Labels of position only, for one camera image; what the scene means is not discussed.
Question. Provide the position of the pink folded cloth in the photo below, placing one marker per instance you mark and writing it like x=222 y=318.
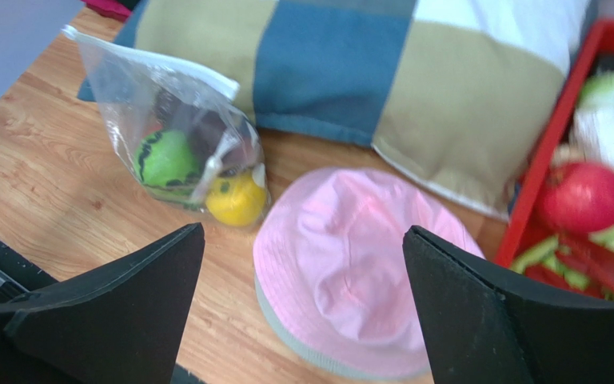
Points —
x=114 y=9

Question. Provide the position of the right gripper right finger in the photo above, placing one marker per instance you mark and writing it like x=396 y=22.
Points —
x=483 y=323

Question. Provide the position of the dark purple fruit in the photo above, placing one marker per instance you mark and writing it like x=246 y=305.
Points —
x=204 y=129

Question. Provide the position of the red plastic tray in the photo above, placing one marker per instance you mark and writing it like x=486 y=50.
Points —
x=525 y=229

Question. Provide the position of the red apple lower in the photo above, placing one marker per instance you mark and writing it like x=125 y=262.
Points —
x=577 y=198

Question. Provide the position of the green watermelon ball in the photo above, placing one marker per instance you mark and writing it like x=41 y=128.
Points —
x=164 y=159

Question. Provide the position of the checkered blue beige pillow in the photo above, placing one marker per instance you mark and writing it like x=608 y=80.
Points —
x=453 y=94

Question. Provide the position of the pink bucket hat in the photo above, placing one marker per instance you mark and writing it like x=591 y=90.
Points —
x=330 y=272

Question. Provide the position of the red toy lobster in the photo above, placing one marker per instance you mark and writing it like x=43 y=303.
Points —
x=593 y=261

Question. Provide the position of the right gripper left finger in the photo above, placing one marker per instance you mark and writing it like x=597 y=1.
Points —
x=121 y=322

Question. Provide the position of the clear dotted zip bag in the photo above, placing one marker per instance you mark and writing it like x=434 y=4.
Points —
x=139 y=92

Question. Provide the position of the green grape bunch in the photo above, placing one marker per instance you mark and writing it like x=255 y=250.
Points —
x=541 y=259

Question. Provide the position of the yellow apple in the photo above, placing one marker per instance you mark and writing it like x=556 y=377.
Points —
x=239 y=200

